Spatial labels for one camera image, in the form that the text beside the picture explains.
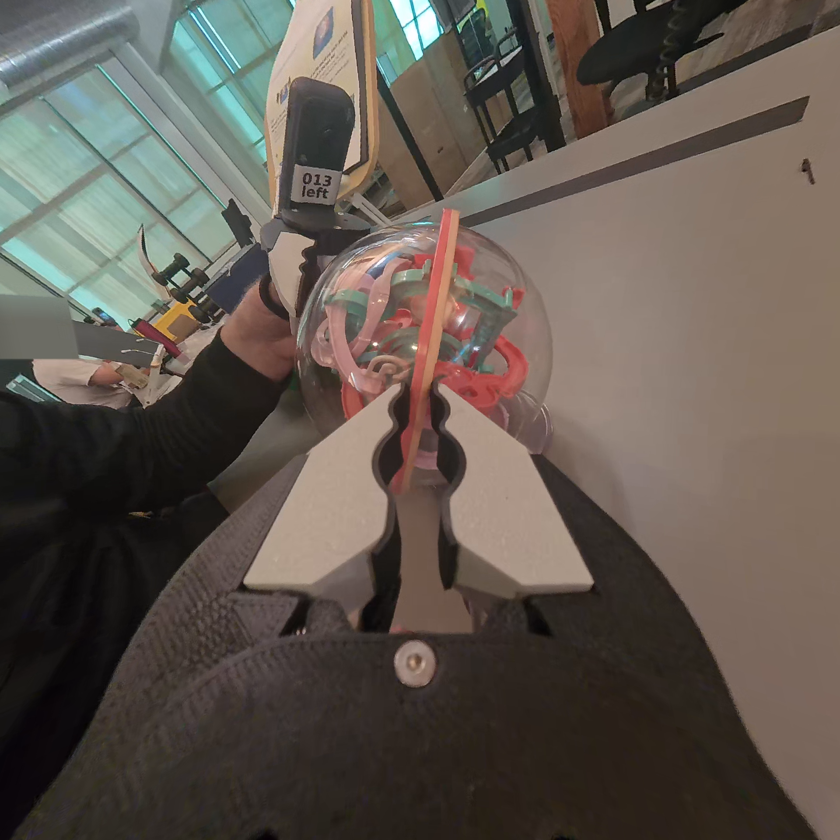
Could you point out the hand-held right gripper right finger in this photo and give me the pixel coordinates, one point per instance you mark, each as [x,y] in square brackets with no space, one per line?
[512,525]

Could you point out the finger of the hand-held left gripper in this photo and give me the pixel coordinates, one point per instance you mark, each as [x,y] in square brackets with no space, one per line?
[285,262]

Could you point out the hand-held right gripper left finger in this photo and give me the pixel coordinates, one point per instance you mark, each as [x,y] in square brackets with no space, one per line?
[328,525]

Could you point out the clear plastic ball stand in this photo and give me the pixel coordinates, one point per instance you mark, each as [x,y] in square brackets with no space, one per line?
[535,426]

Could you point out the clear maze ball red tracks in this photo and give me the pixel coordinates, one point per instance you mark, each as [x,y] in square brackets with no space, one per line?
[472,295]

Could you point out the person's left forearm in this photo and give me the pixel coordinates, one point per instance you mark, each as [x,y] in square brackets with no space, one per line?
[131,439]

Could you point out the person's left hand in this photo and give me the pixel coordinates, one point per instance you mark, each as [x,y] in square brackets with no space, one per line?
[259,341]

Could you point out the blue printed box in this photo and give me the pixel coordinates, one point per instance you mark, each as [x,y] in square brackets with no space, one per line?
[239,275]

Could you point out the wooden poster board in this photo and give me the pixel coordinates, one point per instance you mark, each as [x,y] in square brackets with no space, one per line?
[367,98]

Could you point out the small dumbbell rack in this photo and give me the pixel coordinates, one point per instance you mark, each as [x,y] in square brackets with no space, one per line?
[180,279]

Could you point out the wooden pillar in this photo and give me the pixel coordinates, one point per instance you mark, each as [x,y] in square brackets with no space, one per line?
[577,65]

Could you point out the black tape strip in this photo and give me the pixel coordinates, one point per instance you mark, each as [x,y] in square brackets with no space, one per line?
[623,161]

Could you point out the black mesh office chair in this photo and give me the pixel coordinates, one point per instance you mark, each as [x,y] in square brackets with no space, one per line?
[656,46]

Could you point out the small black table screw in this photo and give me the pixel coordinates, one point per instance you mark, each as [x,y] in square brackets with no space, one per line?
[808,170]

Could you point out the ribbed silver round duct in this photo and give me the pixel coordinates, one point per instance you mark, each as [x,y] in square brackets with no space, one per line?
[59,39]

